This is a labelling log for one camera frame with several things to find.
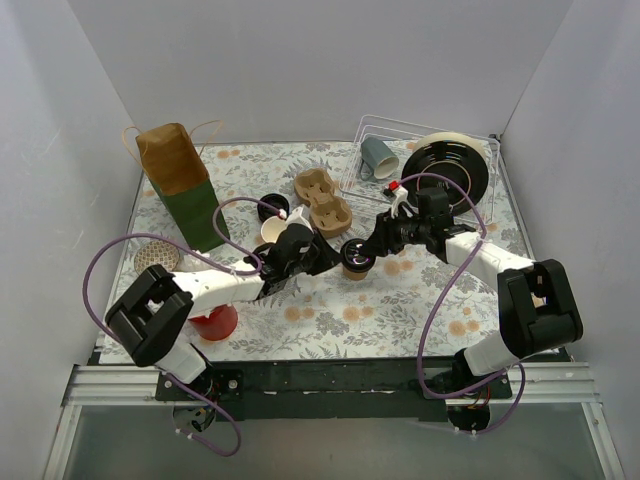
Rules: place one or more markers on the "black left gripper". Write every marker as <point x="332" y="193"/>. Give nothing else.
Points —
<point x="317" y="252"/>

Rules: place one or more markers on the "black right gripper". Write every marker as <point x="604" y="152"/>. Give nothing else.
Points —
<point x="381" y="238"/>

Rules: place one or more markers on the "black plastic cup lid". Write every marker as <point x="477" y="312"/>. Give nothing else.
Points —
<point x="353" y="259"/>

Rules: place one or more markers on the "single kraft paper cup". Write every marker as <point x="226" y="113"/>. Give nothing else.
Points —
<point x="354" y="274"/>

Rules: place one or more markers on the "stack of kraft paper cups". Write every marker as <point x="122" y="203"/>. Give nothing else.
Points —
<point x="271" y="229"/>

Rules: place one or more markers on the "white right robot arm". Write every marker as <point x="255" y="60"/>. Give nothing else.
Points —
<point x="536" y="307"/>

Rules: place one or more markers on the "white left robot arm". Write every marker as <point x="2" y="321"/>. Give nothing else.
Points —
<point x="148" y="318"/>

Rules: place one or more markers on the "floral table mat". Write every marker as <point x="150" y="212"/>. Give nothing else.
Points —
<point x="407" y="303"/>

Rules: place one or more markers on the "brown cardboard cup carrier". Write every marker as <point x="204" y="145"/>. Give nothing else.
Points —
<point x="329" y="213"/>

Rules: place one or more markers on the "grey ceramic mug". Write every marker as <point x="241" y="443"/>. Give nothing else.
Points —
<point x="378" y="161"/>

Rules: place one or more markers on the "black plate with cream rim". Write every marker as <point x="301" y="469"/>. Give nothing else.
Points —
<point x="458" y="157"/>

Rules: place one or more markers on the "red cup with napkins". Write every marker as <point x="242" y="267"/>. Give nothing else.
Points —
<point x="219" y="324"/>

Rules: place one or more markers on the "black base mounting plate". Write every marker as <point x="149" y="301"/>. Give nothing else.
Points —
<point x="320" y="389"/>

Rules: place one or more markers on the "small patterned bowl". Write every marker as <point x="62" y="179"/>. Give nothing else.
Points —
<point x="156" y="252"/>

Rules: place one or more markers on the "brown and green paper bag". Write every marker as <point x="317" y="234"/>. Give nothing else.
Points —
<point x="179" y="177"/>

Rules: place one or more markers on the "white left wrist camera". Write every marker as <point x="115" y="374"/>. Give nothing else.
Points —
<point x="299" y="215"/>

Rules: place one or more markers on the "white wire dish rack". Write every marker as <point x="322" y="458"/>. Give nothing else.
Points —
<point x="366" y="198"/>

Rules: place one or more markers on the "aluminium frame rail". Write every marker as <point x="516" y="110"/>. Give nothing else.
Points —
<point x="105" y="385"/>

